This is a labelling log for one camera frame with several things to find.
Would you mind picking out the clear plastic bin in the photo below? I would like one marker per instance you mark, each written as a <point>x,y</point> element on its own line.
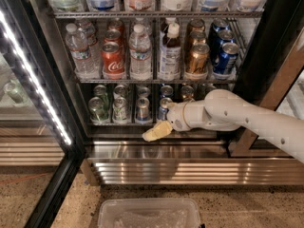
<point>149,213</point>

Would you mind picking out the blue pepsi can rear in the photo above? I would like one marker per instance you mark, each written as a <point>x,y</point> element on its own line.
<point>217,25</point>

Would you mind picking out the blue silver redbull can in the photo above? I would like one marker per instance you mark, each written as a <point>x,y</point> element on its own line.
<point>143,91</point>
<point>143,112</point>

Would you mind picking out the red coca cola can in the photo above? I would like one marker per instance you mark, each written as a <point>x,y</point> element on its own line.
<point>116,24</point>
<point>113,60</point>
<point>113,35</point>

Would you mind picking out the white green can front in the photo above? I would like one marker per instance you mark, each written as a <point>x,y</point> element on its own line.
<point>120,108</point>

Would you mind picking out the blue pepsi can middle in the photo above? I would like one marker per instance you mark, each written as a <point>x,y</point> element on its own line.
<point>222,36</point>

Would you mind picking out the clear water bottle left front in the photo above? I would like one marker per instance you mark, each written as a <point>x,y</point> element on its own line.
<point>79,49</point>

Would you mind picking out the gold can rear bottom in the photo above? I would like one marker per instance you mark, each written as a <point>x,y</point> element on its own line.
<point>187,92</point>

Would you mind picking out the green can front left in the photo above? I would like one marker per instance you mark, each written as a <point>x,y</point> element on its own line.
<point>98,109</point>

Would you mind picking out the blue pepsi can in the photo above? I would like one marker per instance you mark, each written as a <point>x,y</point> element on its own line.
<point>217,25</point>
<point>222,36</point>
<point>226,60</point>

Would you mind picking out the silver green can rear right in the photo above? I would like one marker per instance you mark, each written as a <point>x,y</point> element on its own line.
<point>203,90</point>

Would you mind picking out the brown tea bottle rear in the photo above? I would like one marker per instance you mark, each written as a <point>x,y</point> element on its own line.
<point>165,25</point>

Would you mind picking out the glass fridge door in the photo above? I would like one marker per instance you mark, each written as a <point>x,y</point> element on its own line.
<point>31,145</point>

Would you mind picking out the red coca cola can middle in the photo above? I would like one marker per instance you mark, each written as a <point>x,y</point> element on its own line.
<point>113,35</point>

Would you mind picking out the clear water bottle centre front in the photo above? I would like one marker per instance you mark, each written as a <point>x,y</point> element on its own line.
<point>140,54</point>

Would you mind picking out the gold can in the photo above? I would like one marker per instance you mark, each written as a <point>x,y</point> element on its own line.
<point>196,25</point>
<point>187,92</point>
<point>195,37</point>

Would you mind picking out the white led light strip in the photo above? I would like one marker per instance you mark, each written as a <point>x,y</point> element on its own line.
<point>34,79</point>

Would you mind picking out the white green can rear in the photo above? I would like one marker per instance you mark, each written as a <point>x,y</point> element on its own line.
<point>120,91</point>

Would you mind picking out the green can rear left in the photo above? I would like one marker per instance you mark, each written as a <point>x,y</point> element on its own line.
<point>101,92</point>

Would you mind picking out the red coca cola can rear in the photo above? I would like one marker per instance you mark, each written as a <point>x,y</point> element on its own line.
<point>116,24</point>

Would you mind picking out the clear water bottle left rear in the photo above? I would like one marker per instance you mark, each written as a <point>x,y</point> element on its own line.
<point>86,27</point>

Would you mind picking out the gold can front middle shelf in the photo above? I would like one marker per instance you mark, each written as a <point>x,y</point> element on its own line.
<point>198,59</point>

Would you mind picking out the upper wire shelf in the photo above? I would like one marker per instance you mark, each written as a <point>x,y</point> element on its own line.
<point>154,14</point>

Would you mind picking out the gold can middle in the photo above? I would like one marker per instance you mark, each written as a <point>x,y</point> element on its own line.
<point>195,37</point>

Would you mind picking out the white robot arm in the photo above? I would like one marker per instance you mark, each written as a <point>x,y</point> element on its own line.
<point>222,110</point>

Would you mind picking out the brown tea bottle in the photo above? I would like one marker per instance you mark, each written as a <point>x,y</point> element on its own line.
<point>165,25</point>
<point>170,59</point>

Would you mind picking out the clear water bottle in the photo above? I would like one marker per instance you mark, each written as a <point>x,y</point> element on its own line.
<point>140,54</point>
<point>86,27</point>
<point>145,22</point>
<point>79,49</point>

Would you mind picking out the middle wire shelf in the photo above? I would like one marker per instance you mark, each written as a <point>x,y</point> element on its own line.
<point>150,81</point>

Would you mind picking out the red coca cola can front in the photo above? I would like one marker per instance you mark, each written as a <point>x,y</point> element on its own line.
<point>113,60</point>

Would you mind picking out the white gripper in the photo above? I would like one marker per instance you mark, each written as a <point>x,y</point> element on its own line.
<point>176,116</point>

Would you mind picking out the brown tea bottle front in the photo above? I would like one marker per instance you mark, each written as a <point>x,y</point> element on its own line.
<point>170,59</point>

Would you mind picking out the blue silver redbull can front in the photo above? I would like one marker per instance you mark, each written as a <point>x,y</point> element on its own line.
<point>143,112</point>

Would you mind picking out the wire shelf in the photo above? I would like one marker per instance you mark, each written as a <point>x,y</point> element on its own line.
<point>150,81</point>
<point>154,14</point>

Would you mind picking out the blue pepsi can front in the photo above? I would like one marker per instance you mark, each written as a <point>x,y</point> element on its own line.
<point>226,60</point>

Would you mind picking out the white green can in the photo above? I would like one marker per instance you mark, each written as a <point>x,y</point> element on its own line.
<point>120,91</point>
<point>120,108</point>

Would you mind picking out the blue silver redbull can rear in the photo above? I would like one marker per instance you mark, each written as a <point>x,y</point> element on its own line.
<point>143,91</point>

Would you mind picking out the clear water bottle centre rear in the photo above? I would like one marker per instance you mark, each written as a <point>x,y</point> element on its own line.
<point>145,22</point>

